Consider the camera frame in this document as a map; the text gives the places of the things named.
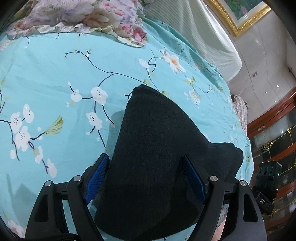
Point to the black pants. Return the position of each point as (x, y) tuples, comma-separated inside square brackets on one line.
[(146, 195)]

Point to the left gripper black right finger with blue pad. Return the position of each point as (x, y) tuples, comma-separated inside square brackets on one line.
[(244, 220)]

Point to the turquoise floral bed sheet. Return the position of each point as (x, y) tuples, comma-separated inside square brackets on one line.
[(63, 97)]

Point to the white striped headboard cover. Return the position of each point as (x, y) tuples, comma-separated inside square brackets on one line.
[(196, 23)]

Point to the red wooden glass cabinet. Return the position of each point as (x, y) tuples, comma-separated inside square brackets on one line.
[(272, 138)]

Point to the black camera box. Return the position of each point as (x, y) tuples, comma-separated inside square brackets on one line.
[(267, 179)]

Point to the gold picture frame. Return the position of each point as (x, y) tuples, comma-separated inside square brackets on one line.
[(240, 15)]

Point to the striped pink cloth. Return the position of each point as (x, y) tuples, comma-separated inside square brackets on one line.
[(241, 109)]

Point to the purple pink floral pillow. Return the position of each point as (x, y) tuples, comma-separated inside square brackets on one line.
[(120, 19)]

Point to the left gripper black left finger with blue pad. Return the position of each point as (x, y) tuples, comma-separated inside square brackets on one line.
[(61, 210)]

